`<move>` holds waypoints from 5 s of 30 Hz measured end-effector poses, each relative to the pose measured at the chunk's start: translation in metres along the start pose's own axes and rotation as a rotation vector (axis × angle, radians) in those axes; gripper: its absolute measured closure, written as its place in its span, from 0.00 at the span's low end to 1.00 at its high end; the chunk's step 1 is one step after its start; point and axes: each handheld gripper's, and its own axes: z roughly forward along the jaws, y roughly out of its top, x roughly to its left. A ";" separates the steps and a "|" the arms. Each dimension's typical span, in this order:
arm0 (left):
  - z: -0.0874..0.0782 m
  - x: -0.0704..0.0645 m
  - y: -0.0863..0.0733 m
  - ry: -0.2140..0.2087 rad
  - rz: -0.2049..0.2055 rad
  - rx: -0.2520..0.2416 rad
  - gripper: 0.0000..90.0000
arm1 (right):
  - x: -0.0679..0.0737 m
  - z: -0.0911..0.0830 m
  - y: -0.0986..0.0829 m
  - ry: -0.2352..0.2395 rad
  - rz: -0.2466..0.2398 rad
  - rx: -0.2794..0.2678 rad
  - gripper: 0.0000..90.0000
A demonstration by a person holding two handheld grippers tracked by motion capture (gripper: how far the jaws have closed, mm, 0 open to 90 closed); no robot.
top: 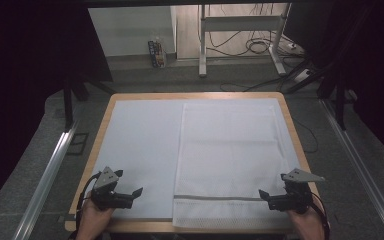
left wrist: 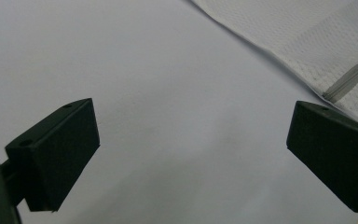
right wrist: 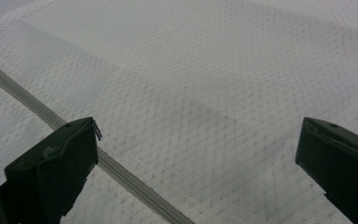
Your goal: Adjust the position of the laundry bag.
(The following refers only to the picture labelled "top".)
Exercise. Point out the black metal stand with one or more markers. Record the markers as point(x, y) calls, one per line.
point(339, 106)
point(68, 106)

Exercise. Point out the white towel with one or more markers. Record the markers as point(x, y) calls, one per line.
point(230, 150)

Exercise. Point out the white metal desk frame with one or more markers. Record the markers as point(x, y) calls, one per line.
point(240, 23)

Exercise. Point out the white power strip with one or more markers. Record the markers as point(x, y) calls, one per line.
point(303, 75)

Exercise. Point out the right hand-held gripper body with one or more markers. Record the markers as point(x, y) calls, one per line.
point(295, 200)

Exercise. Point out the person's right hand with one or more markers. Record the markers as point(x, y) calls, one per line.
point(310, 225)

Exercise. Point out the person's left hand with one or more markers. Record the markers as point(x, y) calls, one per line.
point(91, 223)

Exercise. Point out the white table mat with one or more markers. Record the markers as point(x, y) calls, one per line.
point(143, 143)

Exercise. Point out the colourful drink pack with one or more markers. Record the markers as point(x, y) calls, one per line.
point(156, 53)

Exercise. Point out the wooden table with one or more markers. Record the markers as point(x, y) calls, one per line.
point(193, 96)

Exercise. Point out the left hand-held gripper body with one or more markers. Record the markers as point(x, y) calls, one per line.
point(104, 197)

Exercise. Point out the white cabinet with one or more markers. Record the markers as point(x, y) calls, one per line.
point(130, 30)

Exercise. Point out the black curtain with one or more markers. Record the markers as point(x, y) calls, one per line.
point(23, 83)
point(376, 66)

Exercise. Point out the aluminium floor rail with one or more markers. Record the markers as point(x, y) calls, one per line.
point(46, 180)
point(360, 166)

